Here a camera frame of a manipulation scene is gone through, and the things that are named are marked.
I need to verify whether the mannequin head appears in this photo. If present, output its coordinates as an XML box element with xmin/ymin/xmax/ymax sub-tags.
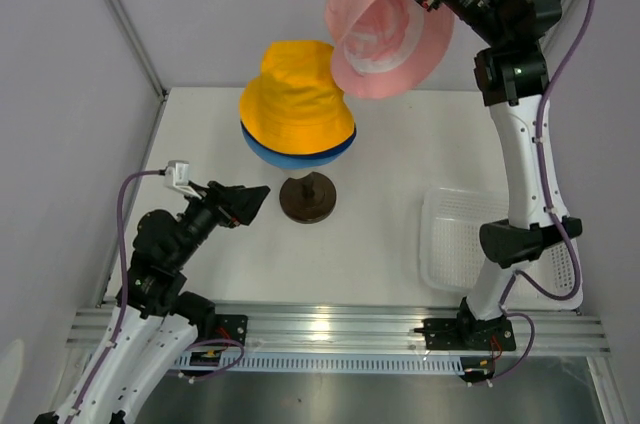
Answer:
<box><xmin>279</xmin><ymin>171</ymin><xmax>337</xmax><ymax>224</ymax></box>

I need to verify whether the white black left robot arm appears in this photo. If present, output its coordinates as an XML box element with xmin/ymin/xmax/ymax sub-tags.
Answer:
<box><xmin>36</xmin><ymin>181</ymin><xmax>270</xmax><ymax>423</ymax></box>

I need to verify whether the dark blue bucket hat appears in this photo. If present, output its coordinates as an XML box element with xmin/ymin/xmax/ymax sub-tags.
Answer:
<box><xmin>240</xmin><ymin>118</ymin><xmax>357</xmax><ymax>155</ymax></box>

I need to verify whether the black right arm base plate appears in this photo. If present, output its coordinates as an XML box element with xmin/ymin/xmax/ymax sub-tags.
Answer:
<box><xmin>413</xmin><ymin>317</ymin><xmax>516</xmax><ymax>352</ymax></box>

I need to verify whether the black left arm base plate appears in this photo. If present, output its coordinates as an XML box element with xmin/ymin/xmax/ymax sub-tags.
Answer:
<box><xmin>199</xmin><ymin>313</ymin><xmax>249</xmax><ymax>345</ymax></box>

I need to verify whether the aluminium left corner post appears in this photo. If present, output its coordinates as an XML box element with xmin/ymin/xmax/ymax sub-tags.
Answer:
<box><xmin>104</xmin><ymin>0</ymin><xmax>167</xmax><ymax>101</ymax></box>

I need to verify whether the light blue bucket hat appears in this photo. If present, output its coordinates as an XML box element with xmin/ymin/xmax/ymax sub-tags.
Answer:
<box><xmin>242</xmin><ymin>128</ymin><xmax>357</xmax><ymax>170</ymax></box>

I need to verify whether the white plastic basket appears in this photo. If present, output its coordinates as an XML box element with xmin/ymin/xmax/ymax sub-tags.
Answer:
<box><xmin>419</xmin><ymin>188</ymin><xmax>584</xmax><ymax>310</ymax></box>

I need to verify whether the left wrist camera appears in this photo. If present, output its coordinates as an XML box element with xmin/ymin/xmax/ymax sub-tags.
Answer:
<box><xmin>161</xmin><ymin>160</ymin><xmax>200</xmax><ymax>198</ymax></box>

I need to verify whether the aluminium corner post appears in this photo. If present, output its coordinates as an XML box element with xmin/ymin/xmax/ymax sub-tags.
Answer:
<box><xmin>104</xmin><ymin>0</ymin><xmax>167</xmax><ymax>101</ymax></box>
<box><xmin>504</xmin><ymin>0</ymin><xmax>595</xmax><ymax>85</ymax></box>

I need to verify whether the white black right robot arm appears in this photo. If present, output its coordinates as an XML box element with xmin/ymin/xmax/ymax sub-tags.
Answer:
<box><xmin>414</xmin><ymin>0</ymin><xmax>582</xmax><ymax>351</ymax></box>

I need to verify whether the yellow bucket hat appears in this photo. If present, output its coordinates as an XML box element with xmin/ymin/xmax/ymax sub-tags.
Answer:
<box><xmin>238</xmin><ymin>40</ymin><xmax>354</xmax><ymax>123</ymax></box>

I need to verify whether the aluminium right corner post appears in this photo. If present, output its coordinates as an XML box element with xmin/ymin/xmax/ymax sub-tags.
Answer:
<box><xmin>504</xmin><ymin>0</ymin><xmax>595</xmax><ymax>85</ymax></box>

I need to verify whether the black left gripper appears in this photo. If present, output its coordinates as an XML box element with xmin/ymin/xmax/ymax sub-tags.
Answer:
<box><xmin>170</xmin><ymin>179</ymin><xmax>269</xmax><ymax>268</ymax></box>

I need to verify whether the pink bucket hat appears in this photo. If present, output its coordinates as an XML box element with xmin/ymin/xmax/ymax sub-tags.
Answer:
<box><xmin>324</xmin><ymin>0</ymin><xmax>455</xmax><ymax>99</ymax></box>

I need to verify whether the aluminium front rail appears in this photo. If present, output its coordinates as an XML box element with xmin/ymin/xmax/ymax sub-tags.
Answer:
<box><xmin>64</xmin><ymin>301</ymin><xmax>612</xmax><ymax>358</ymax></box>

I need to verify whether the white slotted cable duct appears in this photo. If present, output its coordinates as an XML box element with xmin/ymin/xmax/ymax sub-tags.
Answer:
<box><xmin>171</xmin><ymin>349</ymin><xmax>464</xmax><ymax>376</ymax></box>

